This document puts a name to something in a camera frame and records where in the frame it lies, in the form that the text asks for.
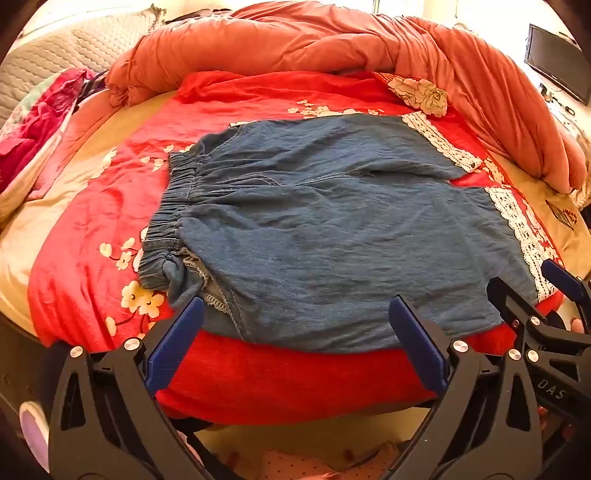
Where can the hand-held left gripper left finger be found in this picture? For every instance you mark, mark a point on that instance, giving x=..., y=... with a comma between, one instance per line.
x=178, y=341

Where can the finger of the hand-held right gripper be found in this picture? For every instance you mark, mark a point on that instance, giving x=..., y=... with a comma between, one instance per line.
x=563, y=277
x=508, y=300

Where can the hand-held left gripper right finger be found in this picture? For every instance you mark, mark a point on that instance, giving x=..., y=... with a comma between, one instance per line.
x=415, y=341

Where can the blue denim pants lace trim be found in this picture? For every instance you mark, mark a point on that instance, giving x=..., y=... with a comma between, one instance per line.
x=323, y=221

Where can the person's right hand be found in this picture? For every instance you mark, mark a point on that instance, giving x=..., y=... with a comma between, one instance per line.
x=577, y=326

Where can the red floral blanket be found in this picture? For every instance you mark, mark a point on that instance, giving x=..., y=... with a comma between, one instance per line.
x=115, y=207

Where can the white lilac slipper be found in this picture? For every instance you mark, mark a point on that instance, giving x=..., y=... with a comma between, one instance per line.
x=32, y=429

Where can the pink dotted clothing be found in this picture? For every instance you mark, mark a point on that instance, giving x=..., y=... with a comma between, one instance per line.
x=295, y=466

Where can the black flat screen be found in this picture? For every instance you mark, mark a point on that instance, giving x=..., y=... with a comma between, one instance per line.
x=554, y=62

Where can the pink cloth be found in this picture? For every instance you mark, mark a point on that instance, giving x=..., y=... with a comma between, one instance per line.
x=27, y=134

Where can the salmon duvet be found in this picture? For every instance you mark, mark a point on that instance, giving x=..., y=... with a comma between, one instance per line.
x=300, y=41

